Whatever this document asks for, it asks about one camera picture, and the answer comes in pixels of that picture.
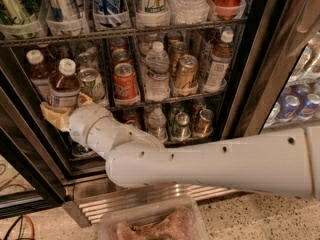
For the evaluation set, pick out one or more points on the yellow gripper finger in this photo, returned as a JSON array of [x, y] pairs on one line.
[[56, 116], [84, 100]]

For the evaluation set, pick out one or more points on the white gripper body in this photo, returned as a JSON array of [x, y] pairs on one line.
[[80, 121]]

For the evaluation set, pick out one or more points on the brown tea bottle white cap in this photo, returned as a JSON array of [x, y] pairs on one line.
[[64, 86]]

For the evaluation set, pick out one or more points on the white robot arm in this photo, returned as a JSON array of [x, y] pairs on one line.
[[283, 162]]

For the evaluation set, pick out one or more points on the blue pepsi can bottom shelf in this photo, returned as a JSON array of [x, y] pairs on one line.
[[79, 151]]

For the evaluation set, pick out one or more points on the red can bottom shelf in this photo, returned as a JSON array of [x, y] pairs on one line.
[[131, 115]]

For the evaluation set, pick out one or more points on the small water bottle bottom shelf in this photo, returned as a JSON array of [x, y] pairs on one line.
[[157, 124]]

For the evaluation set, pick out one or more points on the clear water bottle middle shelf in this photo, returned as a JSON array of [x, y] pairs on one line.
[[157, 73]]

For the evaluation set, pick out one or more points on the clear water bottle shelf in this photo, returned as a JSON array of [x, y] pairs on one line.
[[188, 11], [157, 73]]

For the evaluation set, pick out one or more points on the green can bottom shelf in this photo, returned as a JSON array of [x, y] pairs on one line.
[[181, 126]]

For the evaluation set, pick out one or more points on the blue white bottle top shelf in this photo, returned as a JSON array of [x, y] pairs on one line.
[[110, 14]]

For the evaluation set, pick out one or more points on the silver blue bottle top shelf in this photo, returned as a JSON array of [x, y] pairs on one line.
[[67, 17]]

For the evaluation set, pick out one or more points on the brown can bottom shelf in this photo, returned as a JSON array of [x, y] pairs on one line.
[[204, 123]]

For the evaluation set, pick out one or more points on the white green soda bottle top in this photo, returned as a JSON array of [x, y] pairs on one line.
[[152, 13]]

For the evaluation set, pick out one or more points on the green bottle top left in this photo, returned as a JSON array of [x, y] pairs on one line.
[[23, 19]]

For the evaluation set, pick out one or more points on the clear water bottle top shelf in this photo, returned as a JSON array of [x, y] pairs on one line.
[[188, 11]]

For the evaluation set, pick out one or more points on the brown tea bottle right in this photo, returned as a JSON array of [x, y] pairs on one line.
[[220, 59]]

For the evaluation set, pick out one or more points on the right glass fridge door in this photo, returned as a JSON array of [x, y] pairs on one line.
[[274, 37]]

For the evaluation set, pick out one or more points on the blue pepsi cans right fridge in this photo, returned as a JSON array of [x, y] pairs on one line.
[[296, 102]]

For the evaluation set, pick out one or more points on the white green soda can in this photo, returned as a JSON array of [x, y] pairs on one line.
[[91, 84]]

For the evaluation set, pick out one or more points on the red cola can front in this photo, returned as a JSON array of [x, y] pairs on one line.
[[125, 84]]

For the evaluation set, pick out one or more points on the red cola can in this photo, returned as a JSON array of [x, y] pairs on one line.
[[125, 84], [120, 56]]

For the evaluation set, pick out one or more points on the gold soda can front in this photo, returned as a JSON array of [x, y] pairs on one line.
[[186, 71]]

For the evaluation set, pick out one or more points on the gold soda can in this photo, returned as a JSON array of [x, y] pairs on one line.
[[186, 71], [177, 50]]

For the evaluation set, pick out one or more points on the clear plastic food container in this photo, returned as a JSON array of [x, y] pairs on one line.
[[172, 219]]

